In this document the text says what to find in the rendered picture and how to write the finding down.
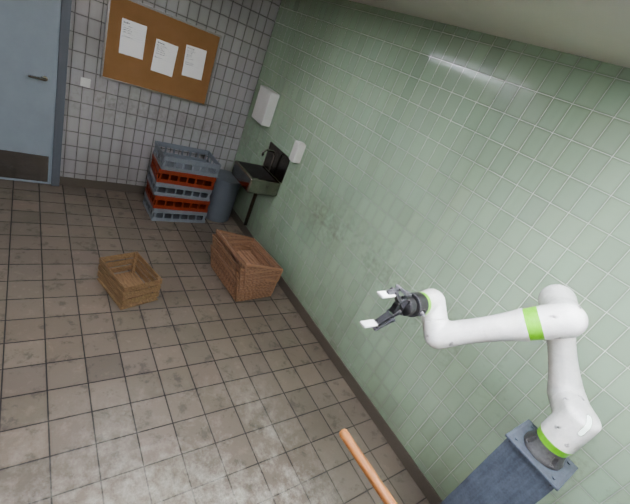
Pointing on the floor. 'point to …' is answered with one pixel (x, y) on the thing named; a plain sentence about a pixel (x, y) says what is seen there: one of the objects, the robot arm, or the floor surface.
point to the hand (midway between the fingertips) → (372, 309)
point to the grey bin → (223, 197)
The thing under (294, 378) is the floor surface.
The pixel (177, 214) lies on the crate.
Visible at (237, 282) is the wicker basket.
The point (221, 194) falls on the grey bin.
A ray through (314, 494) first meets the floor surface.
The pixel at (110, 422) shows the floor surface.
